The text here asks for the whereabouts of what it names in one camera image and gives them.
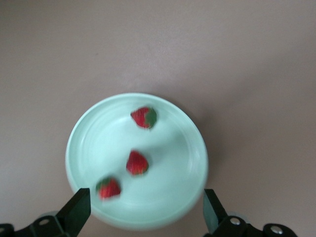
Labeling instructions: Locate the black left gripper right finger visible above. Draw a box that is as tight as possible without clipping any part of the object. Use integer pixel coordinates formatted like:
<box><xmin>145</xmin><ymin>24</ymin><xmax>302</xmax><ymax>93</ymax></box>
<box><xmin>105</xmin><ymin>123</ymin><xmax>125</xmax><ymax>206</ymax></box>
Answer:
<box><xmin>202</xmin><ymin>189</ymin><xmax>298</xmax><ymax>237</ymax></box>

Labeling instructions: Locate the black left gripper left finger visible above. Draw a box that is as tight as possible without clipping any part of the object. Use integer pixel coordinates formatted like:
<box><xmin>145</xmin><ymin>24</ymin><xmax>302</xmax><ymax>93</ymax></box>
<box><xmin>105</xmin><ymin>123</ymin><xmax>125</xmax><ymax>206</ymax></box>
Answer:
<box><xmin>0</xmin><ymin>188</ymin><xmax>91</xmax><ymax>237</ymax></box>

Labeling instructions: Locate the pale green round plate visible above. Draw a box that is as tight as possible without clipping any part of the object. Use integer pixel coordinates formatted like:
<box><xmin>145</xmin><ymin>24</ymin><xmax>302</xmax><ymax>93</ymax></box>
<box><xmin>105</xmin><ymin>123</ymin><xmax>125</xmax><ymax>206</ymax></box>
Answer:
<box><xmin>65</xmin><ymin>92</ymin><xmax>209</xmax><ymax>232</ymax></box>

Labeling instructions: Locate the red strawberry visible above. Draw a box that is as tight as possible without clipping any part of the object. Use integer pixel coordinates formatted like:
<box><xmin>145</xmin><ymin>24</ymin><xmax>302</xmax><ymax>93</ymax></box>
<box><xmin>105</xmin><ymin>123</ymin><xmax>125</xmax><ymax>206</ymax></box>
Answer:
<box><xmin>130</xmin><ymin>106</ymin><xmax>158</xmax><ymax>129</ymax></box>
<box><xmin>125</xmin><ymin>150</ymin><xmax>150</xmax><ymax>176</ymax></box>
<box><xmin>95</xmin><ymin>177</ymin><xmax>122</xmax><ymax>200</ymax></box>

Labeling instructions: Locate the brown table cover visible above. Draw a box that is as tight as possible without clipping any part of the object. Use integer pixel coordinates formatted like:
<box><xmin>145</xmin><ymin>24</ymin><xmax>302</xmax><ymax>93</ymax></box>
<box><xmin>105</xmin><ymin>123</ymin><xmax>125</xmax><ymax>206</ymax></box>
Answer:
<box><xmin>0</xmin><ymin>0</ymin><xmax>316</xmax><ymax>237</ymax></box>

